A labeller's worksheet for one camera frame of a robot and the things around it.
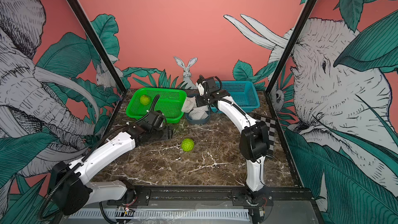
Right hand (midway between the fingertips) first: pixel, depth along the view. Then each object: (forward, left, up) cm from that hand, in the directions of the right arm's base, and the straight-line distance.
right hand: (195, 97), depth 89 cm
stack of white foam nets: (0, -1, -16) cm, 16 cm away
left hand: (-19, +14, -6) cm, 24 cm away
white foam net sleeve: (+3, +4, -9) cm, 10 cm away
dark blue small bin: (-3, -1, -21) cm, 21 cm away
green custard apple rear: (+10, +37, -15) cm, 41 cm away
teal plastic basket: (+22, -36, -19) cm, 46 cm away
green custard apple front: (-23, +4, -15) cm, 28 cm away
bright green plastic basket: (+14, +21, -21) cm, 33 cm away
